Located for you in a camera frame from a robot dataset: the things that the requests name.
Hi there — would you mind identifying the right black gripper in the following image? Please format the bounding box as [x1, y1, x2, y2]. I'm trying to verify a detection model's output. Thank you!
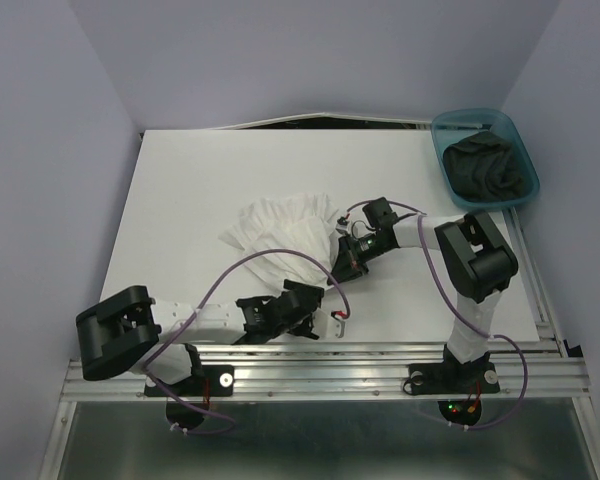
[326, 232, 391, 286]

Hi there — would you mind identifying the white pleated skirt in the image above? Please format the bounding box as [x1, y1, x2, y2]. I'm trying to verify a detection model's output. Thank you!
[219, 193, 340, 290]

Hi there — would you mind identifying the black skirt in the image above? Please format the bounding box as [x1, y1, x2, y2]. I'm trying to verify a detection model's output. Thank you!
[442, 131, 526, 203]

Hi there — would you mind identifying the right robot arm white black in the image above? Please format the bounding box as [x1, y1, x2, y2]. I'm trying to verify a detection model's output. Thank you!
[332, 197, 519, 390]

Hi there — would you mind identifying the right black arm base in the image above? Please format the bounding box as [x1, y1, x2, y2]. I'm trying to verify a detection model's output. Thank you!
[402, 345, 500, 429]

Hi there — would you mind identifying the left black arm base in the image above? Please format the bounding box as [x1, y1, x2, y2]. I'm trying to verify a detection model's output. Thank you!
[141, 344, 235, 436]

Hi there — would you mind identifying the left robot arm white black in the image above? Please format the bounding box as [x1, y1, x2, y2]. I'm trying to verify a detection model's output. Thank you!
[76, 280, 341, 394]

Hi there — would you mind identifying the teal plastic basket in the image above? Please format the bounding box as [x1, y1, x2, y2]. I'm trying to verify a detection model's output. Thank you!
[431, 108, 540, 210]

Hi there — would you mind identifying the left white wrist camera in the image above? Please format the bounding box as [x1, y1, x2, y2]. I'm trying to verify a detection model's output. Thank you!
[313, 310, 346, 342]

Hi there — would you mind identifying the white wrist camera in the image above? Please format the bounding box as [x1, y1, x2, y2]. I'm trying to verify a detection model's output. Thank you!
[313, 310, 346, 342]
[335, 214, 368, 238]

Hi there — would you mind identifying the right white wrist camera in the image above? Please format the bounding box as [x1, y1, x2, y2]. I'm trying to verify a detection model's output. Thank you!
[335, 214, 368, 238]

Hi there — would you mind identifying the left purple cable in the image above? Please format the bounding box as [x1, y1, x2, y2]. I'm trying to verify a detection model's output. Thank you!
[144, 248, 352, 435]

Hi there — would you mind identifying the purple cable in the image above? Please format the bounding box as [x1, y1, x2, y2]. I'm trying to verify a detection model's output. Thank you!
[337, 198, 532, 432]
[144, 248, 352, 435]

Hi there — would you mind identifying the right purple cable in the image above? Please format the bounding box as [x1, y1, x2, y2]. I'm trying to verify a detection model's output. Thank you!
[337, 198, 532, 432]

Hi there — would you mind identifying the aluminium rail frame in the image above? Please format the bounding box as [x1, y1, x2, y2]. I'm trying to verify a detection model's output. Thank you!
[39, 117, 600, 480]

